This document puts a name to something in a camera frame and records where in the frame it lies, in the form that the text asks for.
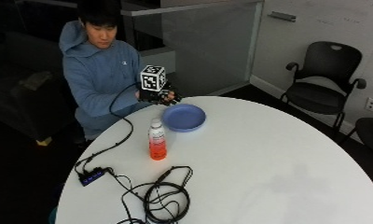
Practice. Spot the white cube with black markers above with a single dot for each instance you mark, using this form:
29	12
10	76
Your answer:
152	78

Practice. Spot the blue plate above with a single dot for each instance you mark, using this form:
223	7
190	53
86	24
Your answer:
183	117

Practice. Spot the orange drink bottle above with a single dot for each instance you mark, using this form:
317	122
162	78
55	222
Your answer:
158	141

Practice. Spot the glass door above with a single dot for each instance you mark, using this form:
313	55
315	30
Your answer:
203	46

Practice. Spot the the person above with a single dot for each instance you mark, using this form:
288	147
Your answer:
99	71

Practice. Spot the black usb hub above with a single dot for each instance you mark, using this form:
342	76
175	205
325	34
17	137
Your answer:
91	176

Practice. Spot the black office chair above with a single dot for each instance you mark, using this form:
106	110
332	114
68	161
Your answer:
323	81

